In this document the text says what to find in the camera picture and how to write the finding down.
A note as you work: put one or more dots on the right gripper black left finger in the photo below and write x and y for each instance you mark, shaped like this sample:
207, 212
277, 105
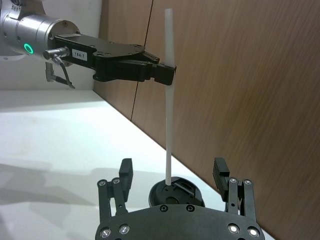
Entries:
126, 175

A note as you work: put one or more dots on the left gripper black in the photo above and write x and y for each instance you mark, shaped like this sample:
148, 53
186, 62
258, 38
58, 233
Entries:
110, 53

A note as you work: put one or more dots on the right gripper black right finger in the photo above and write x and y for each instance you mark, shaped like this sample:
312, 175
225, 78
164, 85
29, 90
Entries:
221, 175

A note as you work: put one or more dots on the white plastic straw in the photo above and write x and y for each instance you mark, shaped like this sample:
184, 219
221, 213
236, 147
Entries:
169, 37

